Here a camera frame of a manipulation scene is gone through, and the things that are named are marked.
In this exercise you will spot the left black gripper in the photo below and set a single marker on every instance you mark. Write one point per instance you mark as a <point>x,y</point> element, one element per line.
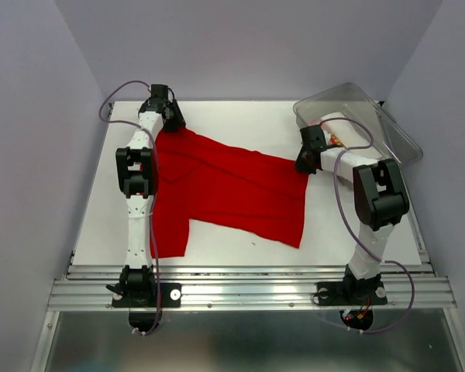
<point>177,120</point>

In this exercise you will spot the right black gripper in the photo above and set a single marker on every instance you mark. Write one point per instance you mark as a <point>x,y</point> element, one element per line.
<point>300,165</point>

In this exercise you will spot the red t-shirt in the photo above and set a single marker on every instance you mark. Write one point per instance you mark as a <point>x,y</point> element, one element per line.
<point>205,180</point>

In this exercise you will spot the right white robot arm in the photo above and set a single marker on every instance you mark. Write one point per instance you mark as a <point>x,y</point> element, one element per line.
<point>379,195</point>

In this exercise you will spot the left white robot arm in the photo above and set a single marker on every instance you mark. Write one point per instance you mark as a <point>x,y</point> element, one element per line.
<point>137,169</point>

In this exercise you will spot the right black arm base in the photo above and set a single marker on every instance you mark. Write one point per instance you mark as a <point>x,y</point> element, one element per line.
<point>350,291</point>

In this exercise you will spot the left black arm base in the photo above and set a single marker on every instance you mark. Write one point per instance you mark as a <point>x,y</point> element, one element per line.
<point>138,288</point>

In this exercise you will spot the rolled pink t-shirt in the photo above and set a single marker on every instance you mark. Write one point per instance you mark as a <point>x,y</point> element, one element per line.
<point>316,122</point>

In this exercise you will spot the rolled white t-shirt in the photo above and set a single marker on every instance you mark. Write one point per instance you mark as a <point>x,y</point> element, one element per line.
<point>343,132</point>

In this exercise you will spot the clear plastic bin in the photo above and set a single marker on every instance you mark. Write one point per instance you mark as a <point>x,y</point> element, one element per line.
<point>387,138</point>

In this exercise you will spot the aluminium mounting rail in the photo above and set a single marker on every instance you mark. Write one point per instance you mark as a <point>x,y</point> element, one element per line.
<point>204,289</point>

